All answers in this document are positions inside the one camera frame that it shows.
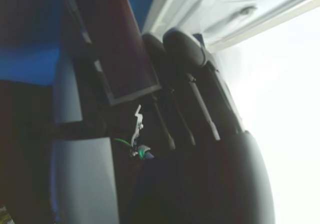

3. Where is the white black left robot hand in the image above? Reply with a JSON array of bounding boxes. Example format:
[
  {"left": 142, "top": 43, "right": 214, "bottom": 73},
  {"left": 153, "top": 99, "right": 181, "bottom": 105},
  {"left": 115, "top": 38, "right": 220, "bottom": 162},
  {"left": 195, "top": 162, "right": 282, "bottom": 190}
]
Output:
[{"left": 51, "top": 27, "right": 277, "bottom": 224}]

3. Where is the small purple box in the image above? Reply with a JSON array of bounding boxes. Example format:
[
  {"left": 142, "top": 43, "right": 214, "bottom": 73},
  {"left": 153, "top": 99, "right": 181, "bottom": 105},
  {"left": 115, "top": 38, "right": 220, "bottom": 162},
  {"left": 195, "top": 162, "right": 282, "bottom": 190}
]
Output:
[{"left": 62, "top": 0, "right": 162, "bottom": 107}]

